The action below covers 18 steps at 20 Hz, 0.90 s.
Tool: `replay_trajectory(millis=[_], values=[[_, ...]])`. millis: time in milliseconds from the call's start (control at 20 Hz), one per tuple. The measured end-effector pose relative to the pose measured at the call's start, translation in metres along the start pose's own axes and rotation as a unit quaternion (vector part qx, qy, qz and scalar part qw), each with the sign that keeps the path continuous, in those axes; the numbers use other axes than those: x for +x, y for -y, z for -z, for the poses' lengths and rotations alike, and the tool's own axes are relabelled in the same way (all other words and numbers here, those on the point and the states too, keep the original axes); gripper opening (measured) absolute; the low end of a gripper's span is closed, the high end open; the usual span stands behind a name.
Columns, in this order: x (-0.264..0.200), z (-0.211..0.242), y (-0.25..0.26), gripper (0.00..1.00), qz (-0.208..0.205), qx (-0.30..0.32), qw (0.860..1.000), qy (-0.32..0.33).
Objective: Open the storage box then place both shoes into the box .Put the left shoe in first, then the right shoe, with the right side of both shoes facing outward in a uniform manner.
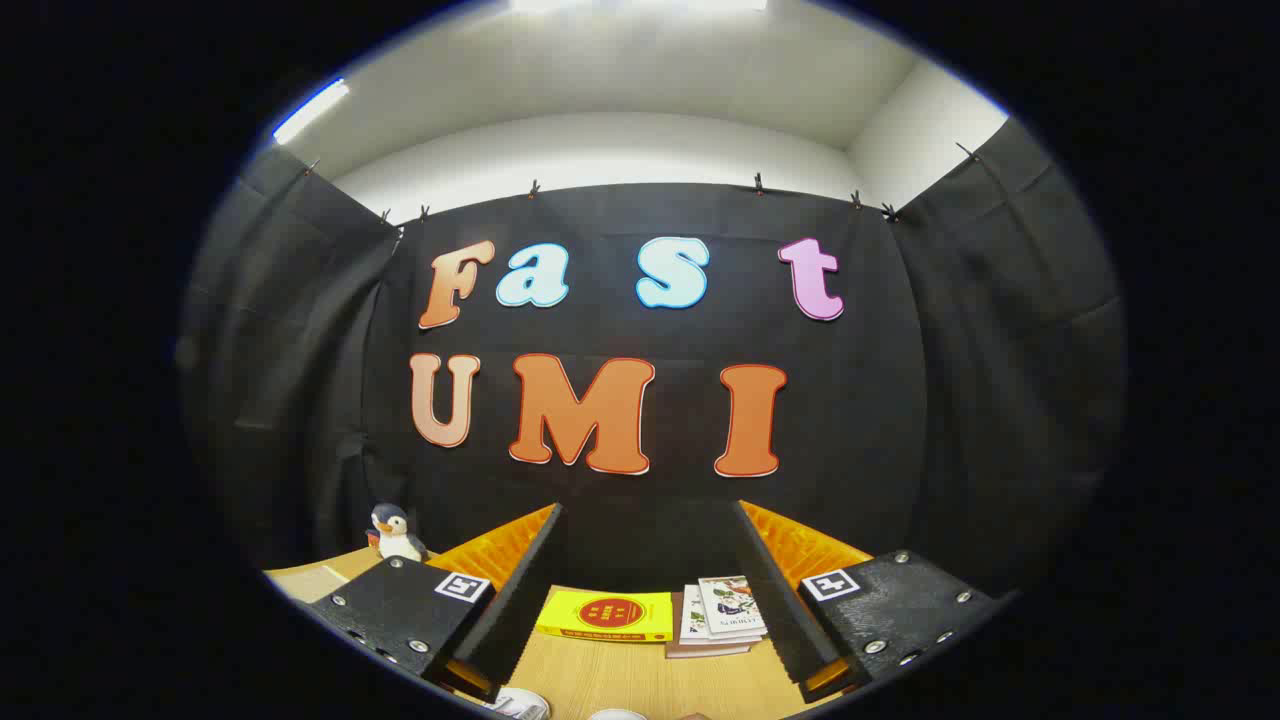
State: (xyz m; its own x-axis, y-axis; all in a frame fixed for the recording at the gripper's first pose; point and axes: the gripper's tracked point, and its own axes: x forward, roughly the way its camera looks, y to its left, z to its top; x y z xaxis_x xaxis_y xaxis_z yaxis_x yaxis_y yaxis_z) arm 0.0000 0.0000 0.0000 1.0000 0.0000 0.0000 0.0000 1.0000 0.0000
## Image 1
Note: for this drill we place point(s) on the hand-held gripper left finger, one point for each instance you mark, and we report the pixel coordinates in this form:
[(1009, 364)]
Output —
[(520, 600)]

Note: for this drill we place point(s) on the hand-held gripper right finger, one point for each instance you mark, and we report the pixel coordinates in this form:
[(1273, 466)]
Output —
[(775, 600)]

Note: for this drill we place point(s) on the white canvas shoe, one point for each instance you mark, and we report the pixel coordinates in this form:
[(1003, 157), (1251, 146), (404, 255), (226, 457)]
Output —
[(520, 705), (617, 715)]

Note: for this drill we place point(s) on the beige fabric storage box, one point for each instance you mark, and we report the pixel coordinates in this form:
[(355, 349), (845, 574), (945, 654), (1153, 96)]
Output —
[(305, 583)]

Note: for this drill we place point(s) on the yellow book with red circle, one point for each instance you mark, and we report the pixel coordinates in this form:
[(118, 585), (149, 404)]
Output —
[(600, 612)]

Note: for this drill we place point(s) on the thick white book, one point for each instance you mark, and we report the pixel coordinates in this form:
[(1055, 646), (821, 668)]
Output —
[(700, 651)]

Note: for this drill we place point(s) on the penguin plush toy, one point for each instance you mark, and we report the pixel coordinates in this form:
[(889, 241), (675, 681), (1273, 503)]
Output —
[(398, 545)]

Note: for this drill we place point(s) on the row of small cloth clips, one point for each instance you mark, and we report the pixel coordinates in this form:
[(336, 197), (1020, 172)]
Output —
[(758, 183)]

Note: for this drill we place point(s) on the ceiling light panel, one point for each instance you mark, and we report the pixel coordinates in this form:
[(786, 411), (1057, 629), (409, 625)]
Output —
[(640, 4)]

